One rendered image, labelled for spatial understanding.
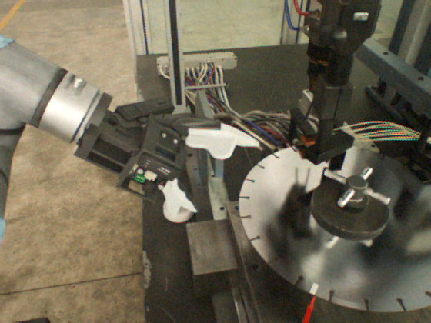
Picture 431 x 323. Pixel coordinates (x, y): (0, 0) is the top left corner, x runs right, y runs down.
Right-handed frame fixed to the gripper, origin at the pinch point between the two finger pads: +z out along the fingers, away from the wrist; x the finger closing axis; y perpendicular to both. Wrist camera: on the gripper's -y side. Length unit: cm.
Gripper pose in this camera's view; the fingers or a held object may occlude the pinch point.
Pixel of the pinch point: (226, 177)
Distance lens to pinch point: 51.2
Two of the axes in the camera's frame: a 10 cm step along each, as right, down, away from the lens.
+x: 5.6, -6.4, -5.3
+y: -0.1, 6.3, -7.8
